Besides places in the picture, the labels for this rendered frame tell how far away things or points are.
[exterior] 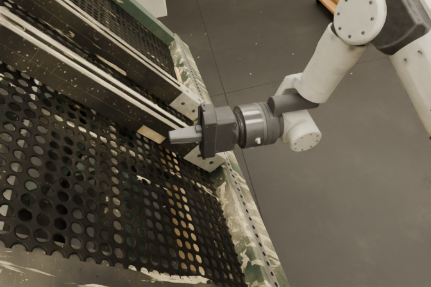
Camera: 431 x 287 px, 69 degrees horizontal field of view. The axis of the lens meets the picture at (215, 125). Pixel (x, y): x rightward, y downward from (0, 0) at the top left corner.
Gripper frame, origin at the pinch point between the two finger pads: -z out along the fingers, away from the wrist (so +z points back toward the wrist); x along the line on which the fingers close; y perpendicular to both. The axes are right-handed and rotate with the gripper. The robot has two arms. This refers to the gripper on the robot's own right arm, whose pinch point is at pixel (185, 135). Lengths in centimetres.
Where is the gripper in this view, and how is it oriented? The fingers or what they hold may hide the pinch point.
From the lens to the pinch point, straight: 60.9
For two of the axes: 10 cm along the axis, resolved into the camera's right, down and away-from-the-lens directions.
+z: 9.6, -1.4, 2.2
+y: 2.6, 6.5, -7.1
